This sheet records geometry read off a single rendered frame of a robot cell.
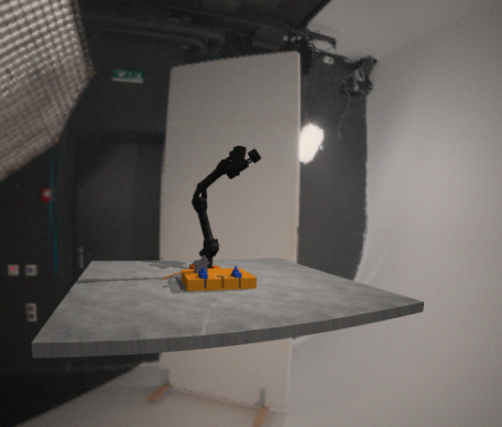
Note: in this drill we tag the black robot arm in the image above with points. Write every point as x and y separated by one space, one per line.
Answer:
210 244

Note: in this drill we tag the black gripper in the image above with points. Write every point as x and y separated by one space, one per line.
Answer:
240 165

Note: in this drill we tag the orange rectangular deck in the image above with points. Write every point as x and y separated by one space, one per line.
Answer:
219 279

